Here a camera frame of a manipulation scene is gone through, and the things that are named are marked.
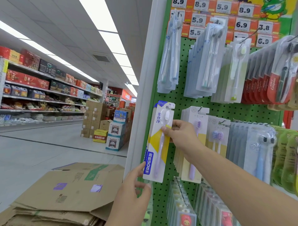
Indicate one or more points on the bundle of clear kids toothbrushes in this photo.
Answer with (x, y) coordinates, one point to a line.
(148, 214)

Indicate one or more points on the person's right hand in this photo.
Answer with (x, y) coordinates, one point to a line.
(186, 137)

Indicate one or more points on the red yellow carton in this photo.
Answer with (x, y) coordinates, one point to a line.
(100, 136)

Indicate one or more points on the red cola poster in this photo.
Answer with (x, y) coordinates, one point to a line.
(289, 120)

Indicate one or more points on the bundle of cartoon toothbrush boxes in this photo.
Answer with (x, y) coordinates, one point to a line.
(181, 209)

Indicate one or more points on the bundle of green toothbrush packs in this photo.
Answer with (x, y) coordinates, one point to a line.
(233, 70)

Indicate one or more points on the purple twin toothbrush yellow card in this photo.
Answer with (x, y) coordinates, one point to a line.
(219, 132)

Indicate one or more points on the row of twin toothbrush packs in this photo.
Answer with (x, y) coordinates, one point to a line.
(205, 60)

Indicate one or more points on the person's left hand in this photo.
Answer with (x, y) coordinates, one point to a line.
(130, 202)

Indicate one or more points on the stocked store shelves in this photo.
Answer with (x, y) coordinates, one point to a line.
(42, 81)

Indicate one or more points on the yellow frog poster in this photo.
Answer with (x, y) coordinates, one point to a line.
(279, 7)

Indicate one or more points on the row of green pink packs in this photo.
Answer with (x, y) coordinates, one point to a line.
(286, 158)

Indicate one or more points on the stack of brown cartons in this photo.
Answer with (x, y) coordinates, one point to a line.
(93, 116)

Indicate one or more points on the row of red cartoon packs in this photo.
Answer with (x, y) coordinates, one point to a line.
(291, 98)

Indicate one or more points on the row of blue toothbrush packs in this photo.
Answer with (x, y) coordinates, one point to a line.
(170, 51)

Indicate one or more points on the white yellow blue toothbrush pack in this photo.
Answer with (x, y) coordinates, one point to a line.
(156, 153)

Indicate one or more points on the bundle of clear blue toothbrush blisters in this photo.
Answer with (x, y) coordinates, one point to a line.
(258, 144)

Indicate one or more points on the white blue carton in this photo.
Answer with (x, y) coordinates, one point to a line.
(118, 130)

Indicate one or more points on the green pegboard display rack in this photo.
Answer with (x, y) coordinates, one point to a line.
(181, 102)

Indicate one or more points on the purple single toothbrush yellow card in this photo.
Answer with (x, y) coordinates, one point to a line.
(198, 116)

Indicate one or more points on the pile of red grey toothbrush packs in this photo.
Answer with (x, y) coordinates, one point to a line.
(265, 79)

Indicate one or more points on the pile of flattened cardboard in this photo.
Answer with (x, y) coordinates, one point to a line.
(60, 191)

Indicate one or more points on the rows of orange price tags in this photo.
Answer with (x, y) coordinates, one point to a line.
(200, 19)

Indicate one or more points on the person's right forearm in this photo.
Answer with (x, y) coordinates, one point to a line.
(242, 186)

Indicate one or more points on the ceiling light strip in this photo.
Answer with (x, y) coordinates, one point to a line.
(46, 53)
(107, 32)

